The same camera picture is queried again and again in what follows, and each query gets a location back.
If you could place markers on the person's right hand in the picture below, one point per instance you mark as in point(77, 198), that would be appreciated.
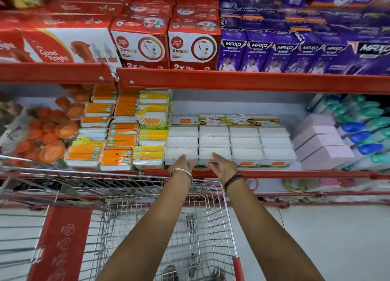
point(225, 169)

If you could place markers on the person's left hand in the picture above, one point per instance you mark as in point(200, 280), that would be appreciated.
point(182, 164)

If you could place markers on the person's right thumb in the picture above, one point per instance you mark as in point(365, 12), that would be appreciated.
point(211, 166)

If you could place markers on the person's left thumb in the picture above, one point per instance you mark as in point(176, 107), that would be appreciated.
point(192, 166)

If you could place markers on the person's right forearm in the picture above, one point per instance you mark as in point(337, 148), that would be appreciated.
point(262, 229)

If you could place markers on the person's left forearm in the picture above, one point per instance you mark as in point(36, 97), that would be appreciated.
point(146, 232)

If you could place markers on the silver bangle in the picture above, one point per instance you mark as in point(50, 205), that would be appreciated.
point(182, 171)

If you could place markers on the black wrist band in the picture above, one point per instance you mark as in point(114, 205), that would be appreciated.
point(232, 179)

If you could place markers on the stack of white cotton swab packs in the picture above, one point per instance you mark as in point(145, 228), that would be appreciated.
point(243, 143)

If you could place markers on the pink tape roll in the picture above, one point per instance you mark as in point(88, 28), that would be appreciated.
point(253, 184)

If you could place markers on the stack of yellow packets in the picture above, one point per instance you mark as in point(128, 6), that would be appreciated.
point(152, 128)

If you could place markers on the yellow tape roll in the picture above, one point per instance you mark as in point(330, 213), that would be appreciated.
point(294, 185)

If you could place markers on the stack of orange packets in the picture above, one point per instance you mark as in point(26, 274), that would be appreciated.
point(103, 137)

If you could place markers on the pink box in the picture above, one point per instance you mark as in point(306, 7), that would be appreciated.
point(317, 132)
point(320, 143)
point(318, 120)
point(329, 157)

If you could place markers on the stack of small red boxes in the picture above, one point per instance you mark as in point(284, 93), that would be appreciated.
point(170, 40)

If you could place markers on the pile of orange-lidded round containers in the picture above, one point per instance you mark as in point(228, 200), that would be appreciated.
point(51, 128)

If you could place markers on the red cart seat flap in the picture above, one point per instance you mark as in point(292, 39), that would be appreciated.
point(62, 244)

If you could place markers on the row of teal and blue capped bottles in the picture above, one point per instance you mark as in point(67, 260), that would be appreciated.
point(362, 131)

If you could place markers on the stack of purple boxes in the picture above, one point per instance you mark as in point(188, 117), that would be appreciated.
point(304, 40)

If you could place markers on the stack of wide red boxes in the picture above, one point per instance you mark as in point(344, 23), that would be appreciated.
point(61, 43)

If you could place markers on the pile of brown packets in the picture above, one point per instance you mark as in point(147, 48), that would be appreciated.
point(9, 105)

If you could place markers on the thin red shelf rail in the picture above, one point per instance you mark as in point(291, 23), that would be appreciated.
point(304, 174)

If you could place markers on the long red shelf rail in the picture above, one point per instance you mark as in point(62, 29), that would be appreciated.
point(253, 80)

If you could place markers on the low red shelf rail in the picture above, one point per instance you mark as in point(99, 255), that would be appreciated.
point(320, 198)

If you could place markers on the short red shelf rail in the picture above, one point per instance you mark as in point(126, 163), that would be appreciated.
point(54, 73)

